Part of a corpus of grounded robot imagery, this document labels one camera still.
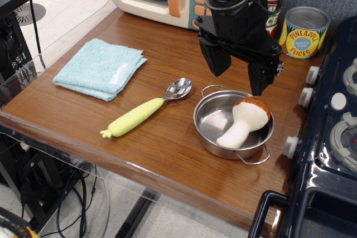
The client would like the black table leg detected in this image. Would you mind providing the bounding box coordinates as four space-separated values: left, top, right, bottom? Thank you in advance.
115 197 152 238

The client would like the spoon with green handle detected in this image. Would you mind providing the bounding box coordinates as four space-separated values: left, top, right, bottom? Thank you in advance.
100 77 192 138

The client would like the blue cable under table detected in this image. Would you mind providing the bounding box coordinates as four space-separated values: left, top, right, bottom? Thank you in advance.
56 168 88 238

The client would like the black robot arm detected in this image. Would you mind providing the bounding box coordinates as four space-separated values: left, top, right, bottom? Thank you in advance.
112 0 284 96

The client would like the black side desk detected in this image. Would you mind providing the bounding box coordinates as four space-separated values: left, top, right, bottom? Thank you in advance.
1 0 32 82

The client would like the plush brown white mushroom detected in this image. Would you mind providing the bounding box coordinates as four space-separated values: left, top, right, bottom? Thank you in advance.
216 96 271 149

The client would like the tomato sauce can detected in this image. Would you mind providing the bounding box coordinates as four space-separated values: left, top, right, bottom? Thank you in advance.
266 0 285 37

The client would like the light blue cloth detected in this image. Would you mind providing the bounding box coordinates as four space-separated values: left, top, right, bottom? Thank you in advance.
53 38 147 101

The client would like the clear acrylic table guard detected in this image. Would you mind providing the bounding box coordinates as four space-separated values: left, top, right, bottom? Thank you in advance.
1 4 250 237

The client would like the black cable under table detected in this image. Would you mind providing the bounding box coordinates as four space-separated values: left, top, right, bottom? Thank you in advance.
40 165 98 238

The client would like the round floor vent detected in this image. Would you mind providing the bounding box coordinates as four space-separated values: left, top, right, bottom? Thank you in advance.
14 3 46 26

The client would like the pineapple slices can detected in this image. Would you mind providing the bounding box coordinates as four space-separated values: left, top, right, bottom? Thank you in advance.
279 6 330 59

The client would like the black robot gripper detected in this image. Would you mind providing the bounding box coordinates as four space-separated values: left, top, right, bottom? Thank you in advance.
195 0 283 96

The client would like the dark blue toy stove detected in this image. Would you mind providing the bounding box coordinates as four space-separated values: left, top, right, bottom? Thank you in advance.
249 17 356 237

